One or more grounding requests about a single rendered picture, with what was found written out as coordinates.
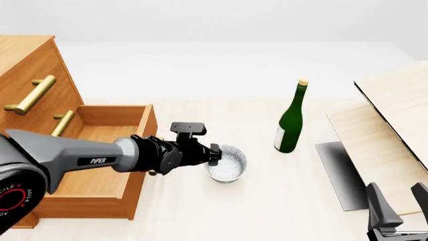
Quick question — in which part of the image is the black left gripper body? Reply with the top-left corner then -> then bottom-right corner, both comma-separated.
208,143 -> 223,167

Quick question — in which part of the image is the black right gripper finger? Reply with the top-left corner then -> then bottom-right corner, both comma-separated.
365,181 -> 405,232
410,181 -> 428,220

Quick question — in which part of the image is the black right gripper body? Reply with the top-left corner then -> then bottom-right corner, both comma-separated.
366,225 -> 428,241

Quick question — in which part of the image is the speckled black and white bowl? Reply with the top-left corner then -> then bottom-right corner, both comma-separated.
203,144 -> 249,185

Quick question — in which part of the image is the open wooden drawer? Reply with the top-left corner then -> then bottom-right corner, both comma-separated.
32,103 -> 158,221

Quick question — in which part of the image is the wooden cabinet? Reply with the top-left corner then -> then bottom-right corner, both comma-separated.
0,34 -> 158,230

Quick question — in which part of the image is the pale wooden panel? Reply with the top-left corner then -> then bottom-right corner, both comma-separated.
325,100 -> 428,217

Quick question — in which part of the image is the green wine bottle with cork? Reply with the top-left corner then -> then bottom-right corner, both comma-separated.
274,78 -> 310,154

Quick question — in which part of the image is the pale wooden board black edge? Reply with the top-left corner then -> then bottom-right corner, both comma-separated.
353,60 -> 428,175

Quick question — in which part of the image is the wooden drawer with short handle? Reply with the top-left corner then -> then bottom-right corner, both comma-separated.
0,80 -> 85,141

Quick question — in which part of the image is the short brass drawer handle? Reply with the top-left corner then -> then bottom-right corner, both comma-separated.
49,109 -> 76,138

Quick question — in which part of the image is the long brass drawer handle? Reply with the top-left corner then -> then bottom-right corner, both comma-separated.
3,74 -> 58,116

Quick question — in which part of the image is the wooden drawer with long handle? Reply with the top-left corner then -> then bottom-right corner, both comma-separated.
0,42 -> 77,121

